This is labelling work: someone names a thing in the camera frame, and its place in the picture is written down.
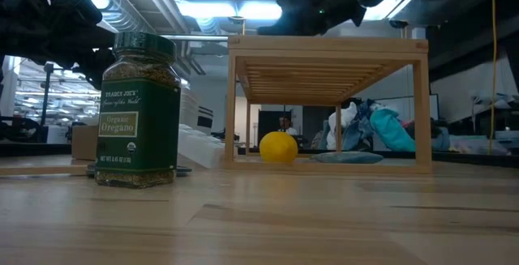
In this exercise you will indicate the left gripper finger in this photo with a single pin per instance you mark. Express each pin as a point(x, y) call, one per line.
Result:
point(95, 66)

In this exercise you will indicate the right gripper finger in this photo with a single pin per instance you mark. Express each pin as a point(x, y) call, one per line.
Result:
point(296, 26)

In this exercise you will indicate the green oregano spice jar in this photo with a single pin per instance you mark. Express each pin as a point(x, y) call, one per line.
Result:
point(138, 135)

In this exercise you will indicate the slatted wooden shelf rack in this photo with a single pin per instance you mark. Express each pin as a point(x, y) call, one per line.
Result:
point(324, 46)

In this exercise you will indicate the black metal stand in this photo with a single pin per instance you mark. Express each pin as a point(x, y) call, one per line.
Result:
point(45, 95)

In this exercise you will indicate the brown cardboard box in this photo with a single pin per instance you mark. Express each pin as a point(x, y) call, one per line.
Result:
point(83, 143)

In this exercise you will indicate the white box device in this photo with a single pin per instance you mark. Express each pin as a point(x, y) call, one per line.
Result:
point(57, 135)

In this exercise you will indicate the black office chair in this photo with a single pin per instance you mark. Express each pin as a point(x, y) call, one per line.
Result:
point(20, 129)

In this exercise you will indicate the black cabinet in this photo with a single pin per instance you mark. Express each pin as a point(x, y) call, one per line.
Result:
point(267, 121)

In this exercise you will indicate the stacked white plastic bins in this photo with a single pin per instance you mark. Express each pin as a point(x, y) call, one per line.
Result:
point(188, 107)

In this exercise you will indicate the person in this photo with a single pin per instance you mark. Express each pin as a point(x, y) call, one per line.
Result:
point(288, 129)

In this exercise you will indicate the white cloth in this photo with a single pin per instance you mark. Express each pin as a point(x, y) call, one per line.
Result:
point(349, 117)

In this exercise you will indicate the blue denim garment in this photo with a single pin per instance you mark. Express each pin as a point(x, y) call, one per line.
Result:
point(359, 131)

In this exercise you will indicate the yellow lemon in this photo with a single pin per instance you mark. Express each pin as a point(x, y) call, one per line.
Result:
point(279, 147)

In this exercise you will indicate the black white striped box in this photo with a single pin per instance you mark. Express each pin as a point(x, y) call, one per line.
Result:
point(205, 121)

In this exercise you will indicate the white ice cube tray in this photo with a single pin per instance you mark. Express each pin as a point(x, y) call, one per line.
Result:
point(202, 149)

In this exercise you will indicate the teal cloth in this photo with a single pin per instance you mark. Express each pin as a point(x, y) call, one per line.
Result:
point(389, 131)

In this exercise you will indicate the grey blue plate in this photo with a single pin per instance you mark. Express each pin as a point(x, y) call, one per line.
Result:
point(348, 157)

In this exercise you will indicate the pink patterned cloth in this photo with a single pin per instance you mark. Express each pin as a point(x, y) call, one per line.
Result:
point(474, 145)

